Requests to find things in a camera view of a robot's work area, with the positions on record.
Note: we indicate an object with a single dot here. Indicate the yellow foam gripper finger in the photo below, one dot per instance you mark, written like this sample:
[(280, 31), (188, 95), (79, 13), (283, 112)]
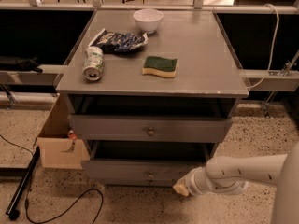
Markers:
[(180, 188)]

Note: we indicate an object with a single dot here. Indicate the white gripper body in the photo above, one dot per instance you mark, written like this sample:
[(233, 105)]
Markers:
[(191, 181)]

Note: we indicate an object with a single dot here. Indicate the grey drawer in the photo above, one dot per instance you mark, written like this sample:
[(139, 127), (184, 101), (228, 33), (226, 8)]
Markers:
[(134, 161), (151, 129)]

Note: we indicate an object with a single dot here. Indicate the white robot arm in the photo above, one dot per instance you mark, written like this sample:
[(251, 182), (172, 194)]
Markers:
[(230, 176)]

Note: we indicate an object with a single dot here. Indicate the grey wooden drawer cabinet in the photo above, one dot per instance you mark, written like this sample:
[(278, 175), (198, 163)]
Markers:
[(207, 84)]

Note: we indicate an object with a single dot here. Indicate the grey top drawer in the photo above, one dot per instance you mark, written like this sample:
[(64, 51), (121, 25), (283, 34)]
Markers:
[(151, 129)]

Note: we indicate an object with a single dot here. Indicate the green yellow sponge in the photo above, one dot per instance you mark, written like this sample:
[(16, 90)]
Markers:
[(160, 67)]

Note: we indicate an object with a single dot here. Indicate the brown cardboard box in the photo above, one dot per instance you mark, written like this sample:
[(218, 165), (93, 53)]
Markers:
[(59, 146)]

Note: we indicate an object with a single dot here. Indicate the crushed green white can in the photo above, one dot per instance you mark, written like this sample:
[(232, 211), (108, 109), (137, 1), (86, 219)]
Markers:
[(93, 65)]

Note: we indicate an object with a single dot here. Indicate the crumpled blue chip bag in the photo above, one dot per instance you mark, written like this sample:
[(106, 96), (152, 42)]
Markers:
[(113, 42)]

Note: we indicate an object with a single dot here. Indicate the white ceramic bowl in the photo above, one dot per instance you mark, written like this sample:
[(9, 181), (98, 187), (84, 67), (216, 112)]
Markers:
[(148, 20)]

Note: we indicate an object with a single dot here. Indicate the black metal bar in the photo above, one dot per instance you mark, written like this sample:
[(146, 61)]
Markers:
[(25, 175)]

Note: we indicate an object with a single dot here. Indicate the black bag on shelf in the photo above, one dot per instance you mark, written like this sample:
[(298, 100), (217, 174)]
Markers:
[(8, 63)]

